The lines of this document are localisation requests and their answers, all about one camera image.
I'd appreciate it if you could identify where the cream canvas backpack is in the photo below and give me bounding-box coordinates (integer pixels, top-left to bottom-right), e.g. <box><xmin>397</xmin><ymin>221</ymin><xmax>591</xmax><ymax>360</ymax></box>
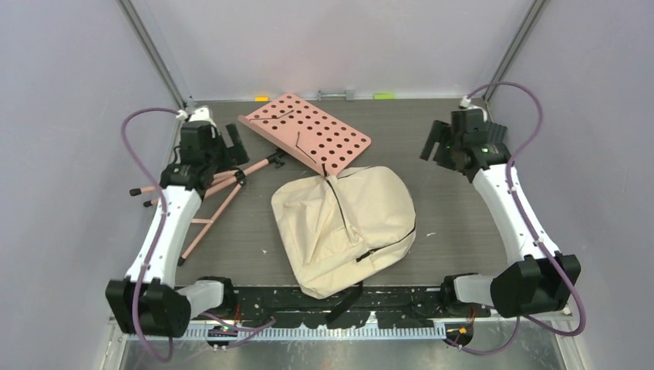
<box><xmin>271</xmin><ymin>166</ymin><xmax>416</xmax><ymax>324</ymax></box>

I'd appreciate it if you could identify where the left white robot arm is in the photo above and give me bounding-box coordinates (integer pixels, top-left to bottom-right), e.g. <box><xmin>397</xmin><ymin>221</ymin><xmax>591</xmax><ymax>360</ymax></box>
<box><xmin>106</xmin><ymin>120</ymin><xmax>249</xmax><ymax>338</ymax></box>

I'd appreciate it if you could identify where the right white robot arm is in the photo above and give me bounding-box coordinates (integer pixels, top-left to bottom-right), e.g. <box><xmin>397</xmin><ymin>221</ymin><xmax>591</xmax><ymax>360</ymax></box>
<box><xmin>420</xmin><ymin>109</ymin><xmax>582</xmax><ymax>318</ymax></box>

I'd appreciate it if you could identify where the dark grey studded plate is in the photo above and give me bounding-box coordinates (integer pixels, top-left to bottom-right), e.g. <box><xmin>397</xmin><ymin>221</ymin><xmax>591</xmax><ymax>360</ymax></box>
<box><xmin>486</xmin><ymin>121</ymin><xmax>508</xmax><ymax>153</ymax></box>

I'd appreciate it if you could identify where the pink music stand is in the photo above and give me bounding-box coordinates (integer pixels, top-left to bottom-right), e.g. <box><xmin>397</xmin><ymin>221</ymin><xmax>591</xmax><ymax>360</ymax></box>
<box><xmin>130</xmin><ymin>93</ymin><xmax>372</xmax><ymax>266</ymax></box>

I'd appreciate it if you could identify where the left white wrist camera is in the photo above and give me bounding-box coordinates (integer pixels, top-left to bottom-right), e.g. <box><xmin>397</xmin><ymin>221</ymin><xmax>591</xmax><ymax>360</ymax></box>
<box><xmin>176</xmin><ymin>106</ymin><xmax>220</xmax><ymax>138</ymax></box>

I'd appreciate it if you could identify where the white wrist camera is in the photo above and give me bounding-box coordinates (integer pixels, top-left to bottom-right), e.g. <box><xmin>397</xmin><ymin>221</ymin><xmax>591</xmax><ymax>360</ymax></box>
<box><xmin>176</xmin><ymin>106</ymin><xmax>220</xmax><ymax>138</ymax></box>
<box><xmin>458</xmin><ymin>96</ymin><xmax>489</xmax><ymax>122</ymax></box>

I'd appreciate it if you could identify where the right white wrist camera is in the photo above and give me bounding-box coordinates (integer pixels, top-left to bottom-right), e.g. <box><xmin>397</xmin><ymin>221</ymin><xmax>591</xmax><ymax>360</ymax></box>
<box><xmin>458</xmin><ymin>96</ymin><xmax>489</xmax><ymax>122</ymax></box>

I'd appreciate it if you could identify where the metal wall bracket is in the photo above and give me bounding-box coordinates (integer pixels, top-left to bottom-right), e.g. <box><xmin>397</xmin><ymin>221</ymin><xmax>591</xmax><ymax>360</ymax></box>
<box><xmin>316</xmin><ymin>89</ymin><xmax>356</xmax><ymax>102</ymax></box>

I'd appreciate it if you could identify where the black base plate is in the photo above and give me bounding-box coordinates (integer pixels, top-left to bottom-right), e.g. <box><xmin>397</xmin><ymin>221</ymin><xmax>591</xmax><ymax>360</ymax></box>
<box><xmin>208</xmin><ymin>286</ymin><xmax>491</xmax><ymax>329</ymax></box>

